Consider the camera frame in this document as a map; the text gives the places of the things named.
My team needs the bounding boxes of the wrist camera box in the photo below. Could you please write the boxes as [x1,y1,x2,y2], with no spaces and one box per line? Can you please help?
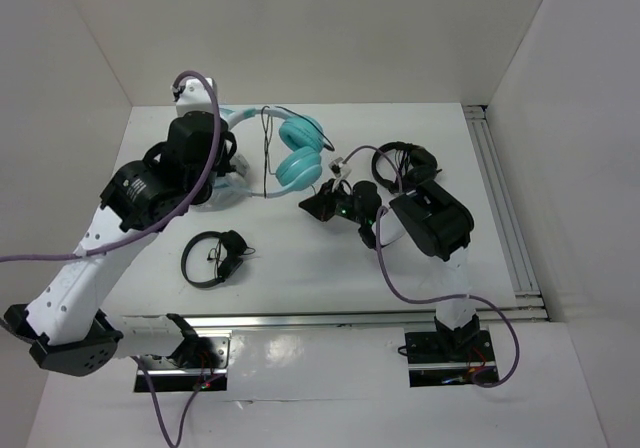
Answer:
[172,78,213,117]
[328,157,351,182]

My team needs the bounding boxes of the black over-ear headphones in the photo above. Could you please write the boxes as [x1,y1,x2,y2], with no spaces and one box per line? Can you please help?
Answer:
[371,141,441,194]

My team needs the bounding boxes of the teal cat-ear headphones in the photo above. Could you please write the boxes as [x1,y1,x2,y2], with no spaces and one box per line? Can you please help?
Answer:
[221,105,331,199]

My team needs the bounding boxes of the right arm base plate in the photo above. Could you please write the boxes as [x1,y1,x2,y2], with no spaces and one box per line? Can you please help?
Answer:
[397,330,499,388]

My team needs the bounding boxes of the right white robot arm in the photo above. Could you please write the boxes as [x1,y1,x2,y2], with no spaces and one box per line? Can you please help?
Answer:
[299,180,480,360]

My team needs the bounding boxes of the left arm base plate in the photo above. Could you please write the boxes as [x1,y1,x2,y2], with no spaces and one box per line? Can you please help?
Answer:
[140,329,231,393]

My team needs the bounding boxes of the aluminium side rail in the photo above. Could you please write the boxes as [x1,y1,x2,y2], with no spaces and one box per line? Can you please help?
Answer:
[462,105,551,322]

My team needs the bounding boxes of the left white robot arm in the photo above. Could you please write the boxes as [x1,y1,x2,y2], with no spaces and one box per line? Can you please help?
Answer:
[4,111,236,377]

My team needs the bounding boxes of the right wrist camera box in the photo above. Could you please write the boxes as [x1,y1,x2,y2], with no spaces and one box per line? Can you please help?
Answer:
[328,157,351,182]

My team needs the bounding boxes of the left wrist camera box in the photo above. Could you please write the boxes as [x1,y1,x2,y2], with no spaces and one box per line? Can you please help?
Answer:
[172,78,213,117]

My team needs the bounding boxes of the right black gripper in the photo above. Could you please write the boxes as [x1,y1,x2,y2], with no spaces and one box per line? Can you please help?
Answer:
[299,178,366,225]

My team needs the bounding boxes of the small black grey headphones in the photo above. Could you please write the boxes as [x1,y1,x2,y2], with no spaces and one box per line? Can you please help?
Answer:
[180,230,256,290]

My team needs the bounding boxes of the white grey gaming headset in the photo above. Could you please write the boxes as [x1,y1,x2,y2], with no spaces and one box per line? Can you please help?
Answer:
[192,153,250,211]

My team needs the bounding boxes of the aluminium front rail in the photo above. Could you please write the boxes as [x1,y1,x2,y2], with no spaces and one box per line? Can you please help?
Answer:
[119,307,521,333]

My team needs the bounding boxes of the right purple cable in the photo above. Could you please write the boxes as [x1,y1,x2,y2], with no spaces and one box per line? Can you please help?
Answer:
[344,143,522,388]

